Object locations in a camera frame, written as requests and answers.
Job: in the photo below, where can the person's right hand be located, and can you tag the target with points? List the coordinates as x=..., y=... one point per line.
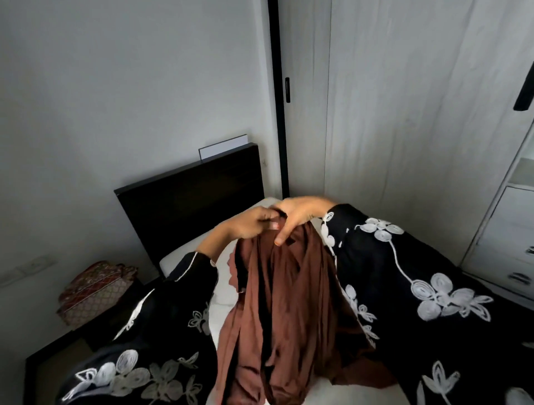
x=300, y=208

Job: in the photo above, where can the person's left hand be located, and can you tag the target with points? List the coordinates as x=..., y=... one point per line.
x=254, y=223

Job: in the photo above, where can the white board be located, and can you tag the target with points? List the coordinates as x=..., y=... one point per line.
x=223, y=147

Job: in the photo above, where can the black floral blouse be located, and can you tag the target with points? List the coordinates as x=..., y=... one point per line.
x=417, y=325

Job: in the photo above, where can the dark wooden bed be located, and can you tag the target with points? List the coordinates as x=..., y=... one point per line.
x=187, y=208

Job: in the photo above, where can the red patterned bedsheet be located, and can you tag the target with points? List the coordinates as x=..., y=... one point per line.
x=96, y=292

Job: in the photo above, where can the white wardrobe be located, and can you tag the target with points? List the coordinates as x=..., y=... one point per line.
x=396, y=125

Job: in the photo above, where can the black stool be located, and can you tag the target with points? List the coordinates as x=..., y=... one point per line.
x=104, y=329

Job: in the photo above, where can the person's right forearm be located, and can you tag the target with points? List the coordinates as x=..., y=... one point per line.
x=327, y=205

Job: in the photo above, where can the black recessed door pull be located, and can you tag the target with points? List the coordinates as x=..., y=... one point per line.
x=525, y=89
x=287, y=89

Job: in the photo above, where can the white mattress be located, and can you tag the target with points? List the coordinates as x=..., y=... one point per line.
x=221, y=292

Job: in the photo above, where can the brown bed sheet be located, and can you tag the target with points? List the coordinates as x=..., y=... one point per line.
x=292, y=313

